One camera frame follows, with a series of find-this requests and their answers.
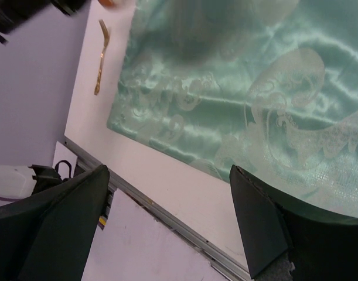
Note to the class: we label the green satin cloth napkin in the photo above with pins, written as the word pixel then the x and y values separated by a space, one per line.
pixel 270 86

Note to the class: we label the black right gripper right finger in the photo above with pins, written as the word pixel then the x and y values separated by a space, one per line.
pixel 285 238

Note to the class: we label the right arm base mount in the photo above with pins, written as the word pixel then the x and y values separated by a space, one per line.
pixel 47 177

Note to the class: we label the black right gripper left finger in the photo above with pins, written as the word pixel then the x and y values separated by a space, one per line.
pixel 48 235

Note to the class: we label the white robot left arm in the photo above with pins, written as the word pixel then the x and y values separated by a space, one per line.
pixel 14 13

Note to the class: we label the patterned orange rim plate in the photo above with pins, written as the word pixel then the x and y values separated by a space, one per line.
pixel 110 3

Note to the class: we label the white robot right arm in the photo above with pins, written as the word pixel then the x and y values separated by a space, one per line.
pixel 11 183

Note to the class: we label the gold fork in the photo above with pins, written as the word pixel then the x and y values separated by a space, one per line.
pixel 106 35

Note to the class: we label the aluminium table edge rail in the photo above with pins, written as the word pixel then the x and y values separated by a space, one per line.
pixel 194 205

